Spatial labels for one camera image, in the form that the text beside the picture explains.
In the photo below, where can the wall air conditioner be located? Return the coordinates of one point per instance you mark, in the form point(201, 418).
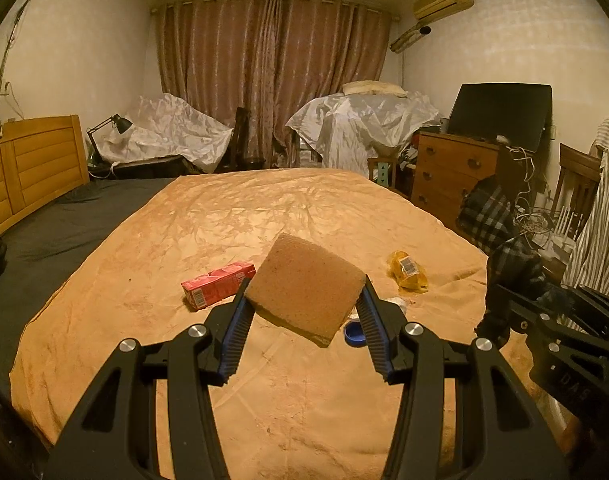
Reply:
point(442, 0)

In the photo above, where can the low plastic sheet cover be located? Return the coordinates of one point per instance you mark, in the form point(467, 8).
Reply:
point(169, 130)

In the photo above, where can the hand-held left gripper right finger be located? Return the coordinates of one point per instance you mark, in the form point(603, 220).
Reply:
point(372, 330)

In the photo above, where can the black television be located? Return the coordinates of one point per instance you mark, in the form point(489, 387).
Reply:
point(504, 115)

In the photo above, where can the yellow plastic wrapper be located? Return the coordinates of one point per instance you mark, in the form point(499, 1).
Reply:
point(408, 272)

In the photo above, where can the blue bottle cap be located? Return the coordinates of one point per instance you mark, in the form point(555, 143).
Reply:
point(355, 335)

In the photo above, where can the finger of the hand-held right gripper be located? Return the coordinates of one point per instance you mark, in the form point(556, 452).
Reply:
point(504, 315)

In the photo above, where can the wooden headboard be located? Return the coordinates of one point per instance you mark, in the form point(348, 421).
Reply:
point(29, 165)

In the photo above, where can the dark grey bed sheet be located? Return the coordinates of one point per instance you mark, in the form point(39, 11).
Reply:
point(59, 225)

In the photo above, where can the striped shirt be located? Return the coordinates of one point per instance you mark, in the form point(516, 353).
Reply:
point(599, 210)

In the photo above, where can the cream pillow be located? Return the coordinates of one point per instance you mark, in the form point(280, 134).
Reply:
point(374, 88)

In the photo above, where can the red carton box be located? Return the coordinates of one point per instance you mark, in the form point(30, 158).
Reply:
point(214, 285)

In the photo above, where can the tall plastic sheet cover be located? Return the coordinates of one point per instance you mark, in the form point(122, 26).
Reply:
point(354, 125)

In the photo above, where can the wooden dresser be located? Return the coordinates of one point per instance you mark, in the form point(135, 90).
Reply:
point(449, 175)

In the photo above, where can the black desk lamp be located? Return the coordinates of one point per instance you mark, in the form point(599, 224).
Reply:
point(115, 125)

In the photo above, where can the brown sponge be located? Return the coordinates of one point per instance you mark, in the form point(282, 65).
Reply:
point(304, 285)

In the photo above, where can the dark plaid cloth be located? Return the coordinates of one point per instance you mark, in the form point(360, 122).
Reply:
point(489, 210)

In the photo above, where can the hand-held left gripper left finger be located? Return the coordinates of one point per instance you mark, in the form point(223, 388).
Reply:
point(237, 330)

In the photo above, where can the pink curtain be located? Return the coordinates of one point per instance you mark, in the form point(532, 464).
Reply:
point(269, 75)

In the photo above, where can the dark wooden chair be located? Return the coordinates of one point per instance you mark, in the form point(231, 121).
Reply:
point(239, 135)

